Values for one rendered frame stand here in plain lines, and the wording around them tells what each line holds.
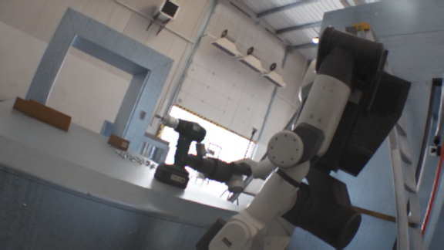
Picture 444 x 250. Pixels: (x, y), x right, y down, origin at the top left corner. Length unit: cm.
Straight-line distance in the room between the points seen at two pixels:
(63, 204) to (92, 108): 981
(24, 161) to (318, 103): 65
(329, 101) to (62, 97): 1005
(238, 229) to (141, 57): 231
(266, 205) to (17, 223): 59
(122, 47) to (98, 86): 785
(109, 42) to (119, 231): 212
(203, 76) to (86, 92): 479
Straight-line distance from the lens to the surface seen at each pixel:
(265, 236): 83
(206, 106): 1200
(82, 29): 269
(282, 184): 62
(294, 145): 59
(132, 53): 274
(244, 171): 112
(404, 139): 240
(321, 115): 62
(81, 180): 69
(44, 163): 67
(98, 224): 78
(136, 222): 81
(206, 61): 1206
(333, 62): 65
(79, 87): 1045
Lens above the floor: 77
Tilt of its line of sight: 7 degrees up
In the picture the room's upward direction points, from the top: 21 degrees clockwise
